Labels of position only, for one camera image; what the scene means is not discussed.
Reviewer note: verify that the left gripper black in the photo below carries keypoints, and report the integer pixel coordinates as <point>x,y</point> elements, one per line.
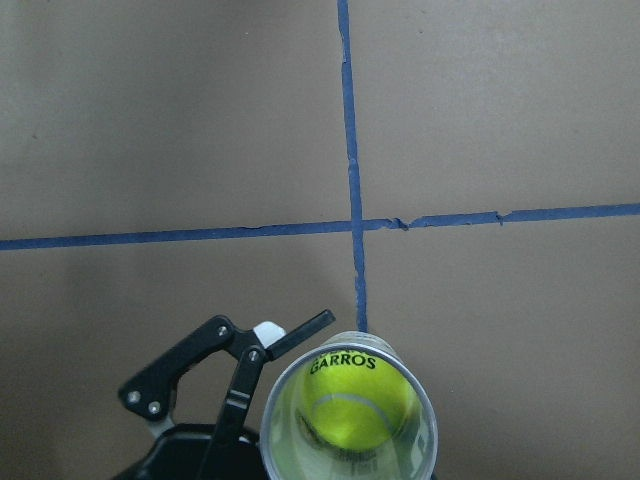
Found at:
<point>225,449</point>

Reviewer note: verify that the clear tennis ball can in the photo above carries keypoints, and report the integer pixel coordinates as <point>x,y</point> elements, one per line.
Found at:
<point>290,450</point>

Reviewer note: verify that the tennis ball Roland Garros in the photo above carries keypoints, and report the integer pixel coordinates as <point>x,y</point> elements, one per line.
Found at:
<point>355,401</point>

